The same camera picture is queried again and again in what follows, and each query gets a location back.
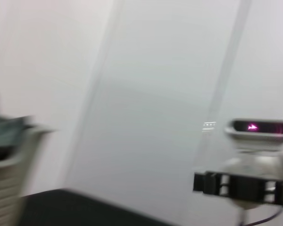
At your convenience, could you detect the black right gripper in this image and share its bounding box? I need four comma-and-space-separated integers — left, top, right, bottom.
192, 171, 283, 206

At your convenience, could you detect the black tablecloth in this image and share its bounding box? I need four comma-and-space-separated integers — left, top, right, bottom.
18, 187, 180, 226

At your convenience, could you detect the grey perforated storage basket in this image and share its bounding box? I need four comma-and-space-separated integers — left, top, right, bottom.
0, 114, 60, 226

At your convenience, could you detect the grey towel with black trim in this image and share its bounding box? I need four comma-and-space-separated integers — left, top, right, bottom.
0, 89, 27, 147

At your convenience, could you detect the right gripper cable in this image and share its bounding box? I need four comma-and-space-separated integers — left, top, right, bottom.
237, 204, 283, 226

